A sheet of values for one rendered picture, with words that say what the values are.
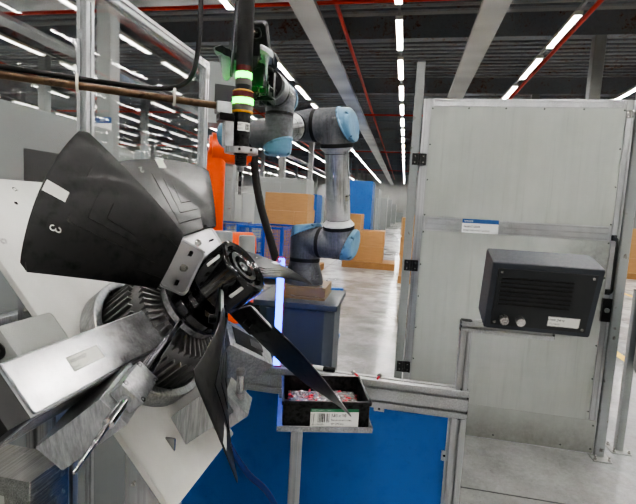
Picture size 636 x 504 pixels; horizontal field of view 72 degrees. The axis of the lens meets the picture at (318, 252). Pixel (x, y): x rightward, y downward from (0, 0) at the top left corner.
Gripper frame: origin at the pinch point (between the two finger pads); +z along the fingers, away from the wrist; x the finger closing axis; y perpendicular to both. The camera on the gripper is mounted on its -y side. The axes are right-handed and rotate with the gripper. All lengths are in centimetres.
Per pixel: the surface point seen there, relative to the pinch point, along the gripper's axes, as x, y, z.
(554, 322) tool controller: -74, 57, -35
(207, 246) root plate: 3.8, 39.7, 3.6
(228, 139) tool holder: 1.6, 18.1, 0.0
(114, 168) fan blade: 9.5, 26.5, 24.6
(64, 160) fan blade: 12.3, 26.1, 31.4
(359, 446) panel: -26, 100, -38
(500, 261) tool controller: -59, 42, -32
